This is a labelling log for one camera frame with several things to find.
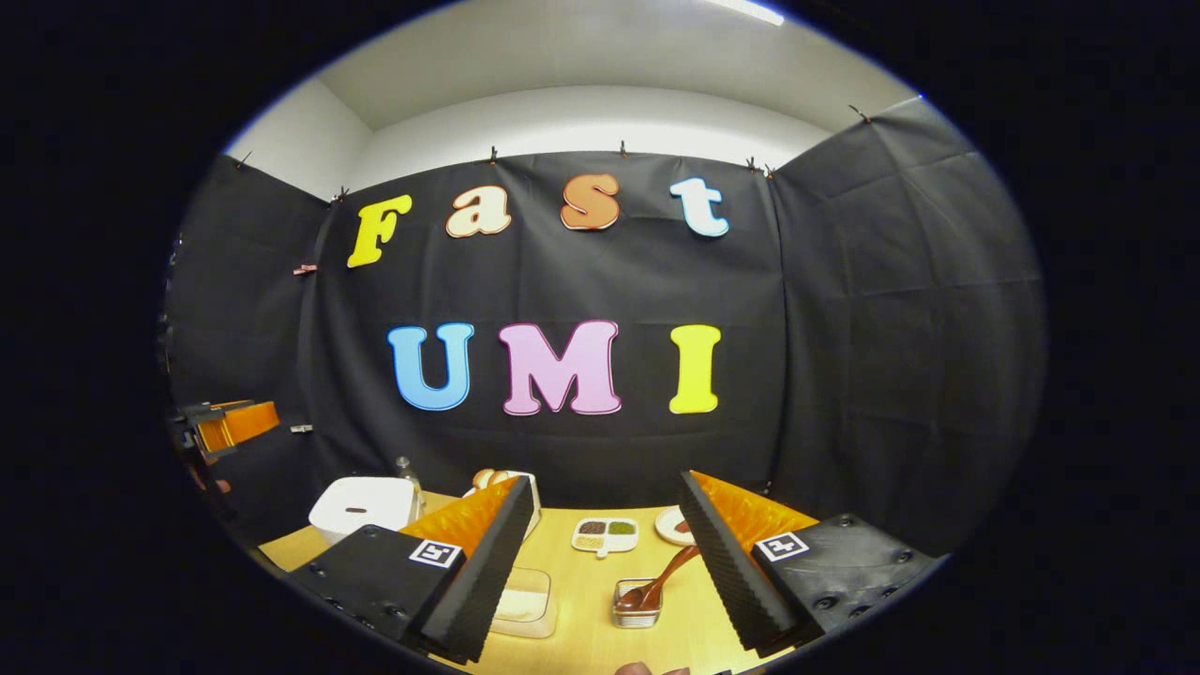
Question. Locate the brown wooden spoon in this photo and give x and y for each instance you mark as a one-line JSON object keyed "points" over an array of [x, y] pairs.
{"points": [[670, 567]]}

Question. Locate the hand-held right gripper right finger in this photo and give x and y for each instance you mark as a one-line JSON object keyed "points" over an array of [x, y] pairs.
{"points": [[731, 572]]}

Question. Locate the row of black cloth clips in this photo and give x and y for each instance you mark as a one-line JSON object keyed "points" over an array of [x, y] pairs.
{"points": [[622, 148]]}

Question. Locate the white rice cooker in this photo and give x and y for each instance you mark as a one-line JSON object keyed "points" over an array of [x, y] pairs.
{"points": [[361, 502]]}

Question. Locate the small white plate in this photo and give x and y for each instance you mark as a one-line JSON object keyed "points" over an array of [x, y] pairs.
{"points": [[666, 530]]}

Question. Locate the black backdrop cloth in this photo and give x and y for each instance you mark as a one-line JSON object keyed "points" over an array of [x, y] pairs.
{"points": [[844, 328]]}

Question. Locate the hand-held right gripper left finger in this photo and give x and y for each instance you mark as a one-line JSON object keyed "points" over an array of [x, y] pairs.
{"points": [[483, 572]]}

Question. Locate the clear glass bottle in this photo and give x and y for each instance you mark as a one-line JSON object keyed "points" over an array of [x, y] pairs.
{"points": [[408, 483]]}

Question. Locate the small glass cup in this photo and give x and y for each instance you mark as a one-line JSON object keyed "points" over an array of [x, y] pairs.
{"points": [[637, 619]]}

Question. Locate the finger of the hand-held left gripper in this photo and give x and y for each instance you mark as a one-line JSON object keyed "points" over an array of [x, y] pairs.
{"points": [[248, 424], [220, 411]]}

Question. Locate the white compartment dish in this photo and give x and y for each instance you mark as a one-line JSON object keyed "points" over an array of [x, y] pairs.
{"points": [[605, 536]]}

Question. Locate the white chopstick holder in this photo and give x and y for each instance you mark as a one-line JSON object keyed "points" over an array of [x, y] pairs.
{"points": [[534, 511]]}

